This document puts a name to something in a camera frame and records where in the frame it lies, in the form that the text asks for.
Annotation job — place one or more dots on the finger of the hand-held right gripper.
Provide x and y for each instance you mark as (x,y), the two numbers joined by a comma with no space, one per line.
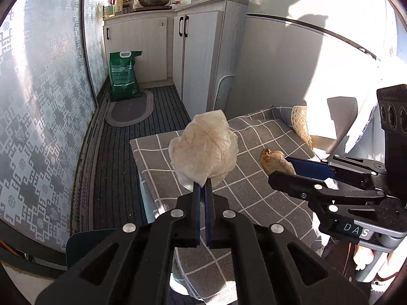
(292,182)
(311,168)

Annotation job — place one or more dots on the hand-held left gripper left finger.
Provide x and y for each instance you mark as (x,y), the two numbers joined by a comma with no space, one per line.
(197,209)

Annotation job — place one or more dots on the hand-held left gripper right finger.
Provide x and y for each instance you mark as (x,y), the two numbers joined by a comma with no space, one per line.
(208,209)

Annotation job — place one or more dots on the brown scrap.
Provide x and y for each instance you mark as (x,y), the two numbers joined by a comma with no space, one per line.
(276,162)

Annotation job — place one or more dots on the white tissue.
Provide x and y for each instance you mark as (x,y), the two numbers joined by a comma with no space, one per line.
(203,146)

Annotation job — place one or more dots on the person's right hand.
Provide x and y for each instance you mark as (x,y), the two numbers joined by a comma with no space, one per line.
(362,257)

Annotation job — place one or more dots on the grey checked cloth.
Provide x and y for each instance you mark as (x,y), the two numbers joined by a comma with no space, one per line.
(254,197)

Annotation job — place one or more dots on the cream lace cloth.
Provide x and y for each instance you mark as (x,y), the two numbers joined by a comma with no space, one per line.
(302,124)

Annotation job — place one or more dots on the dark striped floor mat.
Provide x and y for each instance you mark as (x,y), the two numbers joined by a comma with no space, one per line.
(117,171)

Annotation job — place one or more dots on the grey oval floor mat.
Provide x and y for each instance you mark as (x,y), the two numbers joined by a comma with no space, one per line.
(127,111)

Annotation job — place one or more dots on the green rice bag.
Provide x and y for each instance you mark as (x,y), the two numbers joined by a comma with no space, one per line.
(124,79)

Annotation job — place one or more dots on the white double-door kitchen cabinet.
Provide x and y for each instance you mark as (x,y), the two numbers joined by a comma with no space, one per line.
(200,54)

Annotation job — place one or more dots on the white single-door kitchen cabinet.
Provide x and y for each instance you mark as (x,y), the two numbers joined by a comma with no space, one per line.
(136,47)

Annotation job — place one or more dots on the frosted patterned sliding door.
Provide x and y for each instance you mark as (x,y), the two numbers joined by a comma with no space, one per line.
(95,38)
(41,101)

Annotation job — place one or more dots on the black induction cooker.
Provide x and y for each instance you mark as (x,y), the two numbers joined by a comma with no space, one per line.
(152,8)

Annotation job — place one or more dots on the dark sauce bottle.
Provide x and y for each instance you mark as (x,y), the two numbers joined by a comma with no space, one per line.
(127,4)

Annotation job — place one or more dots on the yellow cooking oil bottle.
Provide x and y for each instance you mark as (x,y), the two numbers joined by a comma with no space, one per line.
(119,4)

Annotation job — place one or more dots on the white folded frame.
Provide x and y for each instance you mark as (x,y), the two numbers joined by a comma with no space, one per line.
(222,85)

